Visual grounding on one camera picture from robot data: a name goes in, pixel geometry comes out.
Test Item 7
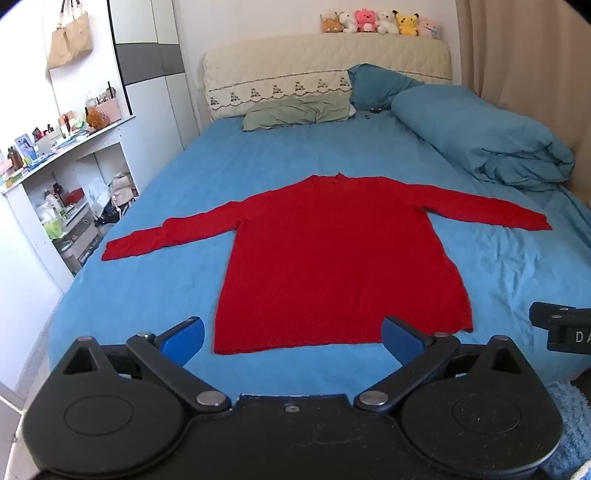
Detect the red knit sweater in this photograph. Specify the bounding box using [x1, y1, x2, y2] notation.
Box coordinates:
[102, 173, 553, 355]

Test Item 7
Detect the white and grey wardrobe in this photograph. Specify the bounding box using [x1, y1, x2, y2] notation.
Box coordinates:
[108, 0, 200, 195]

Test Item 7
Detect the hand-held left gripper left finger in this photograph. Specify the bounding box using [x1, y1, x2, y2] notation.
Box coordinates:
[60, 316, 232, 414]

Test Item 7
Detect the green pillow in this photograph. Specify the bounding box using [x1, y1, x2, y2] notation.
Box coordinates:
[242, 95, 354, 132]

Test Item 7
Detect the beige curtain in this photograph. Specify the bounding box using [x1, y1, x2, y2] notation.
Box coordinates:
[455, 0, 591, 204]

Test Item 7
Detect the beige handbag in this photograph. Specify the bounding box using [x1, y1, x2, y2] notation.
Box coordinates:
[46, 0, 94, 71]

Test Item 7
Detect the blue pillow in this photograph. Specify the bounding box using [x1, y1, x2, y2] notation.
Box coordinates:
[347, 64, 424, 110]

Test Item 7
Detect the white shelf unit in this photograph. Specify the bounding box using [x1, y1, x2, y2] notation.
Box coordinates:
[0, 113, 140, 296]

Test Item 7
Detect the blue duvet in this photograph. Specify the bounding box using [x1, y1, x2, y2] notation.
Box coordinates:
[392, 84, 575, 192]

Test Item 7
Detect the beige quilted headboard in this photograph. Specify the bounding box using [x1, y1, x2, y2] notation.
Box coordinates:
[203, 33, 452, 123]

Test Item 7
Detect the pink storage box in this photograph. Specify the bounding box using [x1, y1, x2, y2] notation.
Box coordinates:
[95, 98, 122, 124]

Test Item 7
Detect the orange plush toy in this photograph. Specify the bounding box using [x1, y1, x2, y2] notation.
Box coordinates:
[86, 107, 112, 132]

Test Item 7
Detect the row of plush toys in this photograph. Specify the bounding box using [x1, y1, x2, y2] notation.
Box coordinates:
[321, 9, 444, 40]

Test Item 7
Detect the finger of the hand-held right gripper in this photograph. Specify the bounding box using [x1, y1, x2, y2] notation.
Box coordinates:
[529, 302, 591, 330]

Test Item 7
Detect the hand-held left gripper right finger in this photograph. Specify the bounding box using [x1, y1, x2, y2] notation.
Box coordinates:
[355, 316, 532, 413]

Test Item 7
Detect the light blue fluffy rug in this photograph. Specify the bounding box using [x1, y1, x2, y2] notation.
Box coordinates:
[544, 381, 591, 468]

